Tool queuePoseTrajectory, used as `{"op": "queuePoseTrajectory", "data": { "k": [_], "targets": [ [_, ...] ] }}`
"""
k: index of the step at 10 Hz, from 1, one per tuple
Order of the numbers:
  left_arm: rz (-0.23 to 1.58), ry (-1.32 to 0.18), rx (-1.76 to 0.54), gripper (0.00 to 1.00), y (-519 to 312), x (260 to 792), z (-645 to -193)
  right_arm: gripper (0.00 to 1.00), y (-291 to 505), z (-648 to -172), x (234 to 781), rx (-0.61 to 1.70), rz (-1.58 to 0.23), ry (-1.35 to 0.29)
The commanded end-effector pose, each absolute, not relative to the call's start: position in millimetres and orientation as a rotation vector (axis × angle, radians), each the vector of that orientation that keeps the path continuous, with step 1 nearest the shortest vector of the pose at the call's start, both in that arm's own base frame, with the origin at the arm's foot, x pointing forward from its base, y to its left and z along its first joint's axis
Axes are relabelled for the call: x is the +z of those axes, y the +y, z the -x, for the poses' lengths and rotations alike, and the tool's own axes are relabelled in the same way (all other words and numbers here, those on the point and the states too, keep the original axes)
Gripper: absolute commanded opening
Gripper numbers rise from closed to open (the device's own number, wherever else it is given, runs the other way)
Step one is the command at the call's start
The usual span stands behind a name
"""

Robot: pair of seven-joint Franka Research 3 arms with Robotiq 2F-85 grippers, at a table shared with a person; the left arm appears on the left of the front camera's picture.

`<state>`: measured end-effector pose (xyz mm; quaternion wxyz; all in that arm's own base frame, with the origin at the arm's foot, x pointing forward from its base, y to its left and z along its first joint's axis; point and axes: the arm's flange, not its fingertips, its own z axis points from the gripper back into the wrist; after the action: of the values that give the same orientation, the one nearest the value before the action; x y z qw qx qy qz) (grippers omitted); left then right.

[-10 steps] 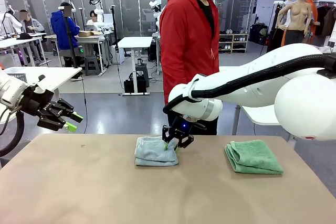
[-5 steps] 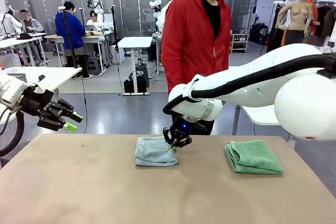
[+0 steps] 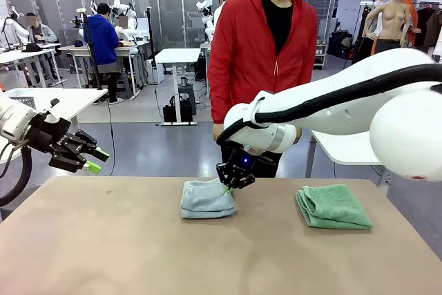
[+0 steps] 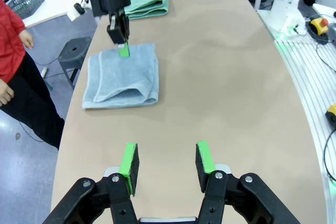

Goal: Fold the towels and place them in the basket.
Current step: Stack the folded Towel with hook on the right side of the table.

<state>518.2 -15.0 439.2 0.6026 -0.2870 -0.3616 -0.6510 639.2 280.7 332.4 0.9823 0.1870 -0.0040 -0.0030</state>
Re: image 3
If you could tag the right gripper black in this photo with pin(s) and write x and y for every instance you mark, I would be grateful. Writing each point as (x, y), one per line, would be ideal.
(238, 160)

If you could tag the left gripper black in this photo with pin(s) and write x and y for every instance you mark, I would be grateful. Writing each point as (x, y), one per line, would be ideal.
(55, 139)

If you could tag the grey-blue terry towel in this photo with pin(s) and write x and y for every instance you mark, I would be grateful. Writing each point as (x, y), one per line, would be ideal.
(203, 201)

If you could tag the green terry towel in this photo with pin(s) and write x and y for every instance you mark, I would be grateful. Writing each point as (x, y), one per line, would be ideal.
(333, 208)

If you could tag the person's right forearm red sleeve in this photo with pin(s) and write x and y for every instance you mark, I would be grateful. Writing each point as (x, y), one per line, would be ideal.
(217, 101)

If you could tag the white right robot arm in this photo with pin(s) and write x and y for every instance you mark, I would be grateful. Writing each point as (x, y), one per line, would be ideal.
(407, 136)

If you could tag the person's right hand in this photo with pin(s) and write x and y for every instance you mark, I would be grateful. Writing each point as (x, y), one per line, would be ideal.
(217, 132)

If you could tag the white height-adjustable table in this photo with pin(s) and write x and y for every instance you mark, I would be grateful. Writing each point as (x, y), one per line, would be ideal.
(177, 55)
(345, 150)
(79, 98)

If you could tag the grey step stool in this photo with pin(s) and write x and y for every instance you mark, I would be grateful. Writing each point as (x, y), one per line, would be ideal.
(125, 86)

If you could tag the black bag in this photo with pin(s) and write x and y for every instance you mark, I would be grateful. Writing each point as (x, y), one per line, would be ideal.
(171, 112)

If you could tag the dark stool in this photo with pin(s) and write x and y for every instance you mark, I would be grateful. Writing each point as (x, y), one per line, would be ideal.
(188, 96)

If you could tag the black tripod stand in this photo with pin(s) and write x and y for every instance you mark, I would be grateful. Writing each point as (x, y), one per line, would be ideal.
(91, 53)

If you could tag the white work desk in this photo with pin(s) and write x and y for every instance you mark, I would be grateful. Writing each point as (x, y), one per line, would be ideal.
(20, 55)
(127, 51)

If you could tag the person in blue hoodie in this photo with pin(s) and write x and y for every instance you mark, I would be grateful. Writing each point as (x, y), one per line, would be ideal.
(102, 39)

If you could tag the black cap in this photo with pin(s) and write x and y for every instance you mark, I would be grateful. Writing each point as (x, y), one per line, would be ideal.
(31, 47)

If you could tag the cardboard box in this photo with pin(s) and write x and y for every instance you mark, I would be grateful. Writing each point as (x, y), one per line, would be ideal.
(127, 43)

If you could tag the seated person grey sweater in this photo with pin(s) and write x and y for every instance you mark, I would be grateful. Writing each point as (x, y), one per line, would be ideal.
(43, 34)

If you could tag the person in red jacket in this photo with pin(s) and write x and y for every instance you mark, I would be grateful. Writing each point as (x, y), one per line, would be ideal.
(248, 49)

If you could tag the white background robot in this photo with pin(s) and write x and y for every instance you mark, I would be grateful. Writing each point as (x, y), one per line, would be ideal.
(205, 15)
(126, 15)
(14, 27)

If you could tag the white shelf unit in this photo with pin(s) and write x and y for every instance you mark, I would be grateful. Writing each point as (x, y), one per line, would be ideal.
(320, 55)

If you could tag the pale mannequin black trousers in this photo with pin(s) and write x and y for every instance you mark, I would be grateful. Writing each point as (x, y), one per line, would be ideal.
(362, 49)

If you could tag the bare beige mannequin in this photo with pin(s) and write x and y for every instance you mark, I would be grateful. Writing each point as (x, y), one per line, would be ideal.
(392, 25)

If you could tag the mannequin orange outfit with hat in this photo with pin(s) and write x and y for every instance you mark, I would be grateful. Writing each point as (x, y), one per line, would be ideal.
(411, 11)

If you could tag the clothes rack dark garments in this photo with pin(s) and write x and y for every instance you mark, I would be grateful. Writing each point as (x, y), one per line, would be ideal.
(428, 25)

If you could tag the black camera pole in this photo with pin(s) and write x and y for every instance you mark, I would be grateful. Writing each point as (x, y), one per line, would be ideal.
(150, 39)

